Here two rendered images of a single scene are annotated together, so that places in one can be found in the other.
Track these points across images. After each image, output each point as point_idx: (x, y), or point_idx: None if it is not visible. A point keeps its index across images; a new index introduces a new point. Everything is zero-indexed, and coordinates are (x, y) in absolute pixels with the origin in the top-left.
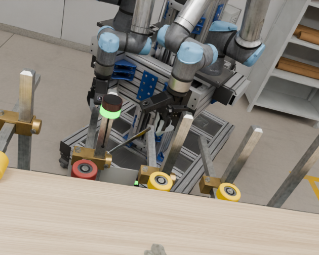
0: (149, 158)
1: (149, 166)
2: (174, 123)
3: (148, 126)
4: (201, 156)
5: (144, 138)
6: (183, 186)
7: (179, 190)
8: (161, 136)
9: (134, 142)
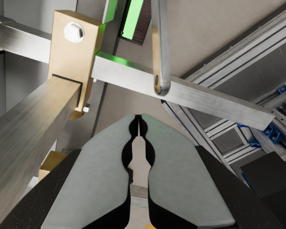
0: (134, 69)
1: (92, 55)
2: (258, 174)
3: (265, 113)
4: (146, 187)
5: (277, 111)
6: (192, 131)
7: (188, 125)
8: (268, 136)
9: (278, 96)
